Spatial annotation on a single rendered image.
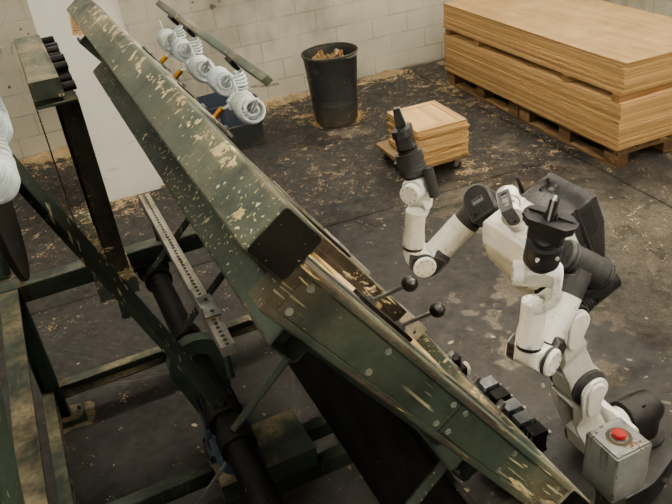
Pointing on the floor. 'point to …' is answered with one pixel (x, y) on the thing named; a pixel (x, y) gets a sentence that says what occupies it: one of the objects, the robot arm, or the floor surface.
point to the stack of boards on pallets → (568, 69)
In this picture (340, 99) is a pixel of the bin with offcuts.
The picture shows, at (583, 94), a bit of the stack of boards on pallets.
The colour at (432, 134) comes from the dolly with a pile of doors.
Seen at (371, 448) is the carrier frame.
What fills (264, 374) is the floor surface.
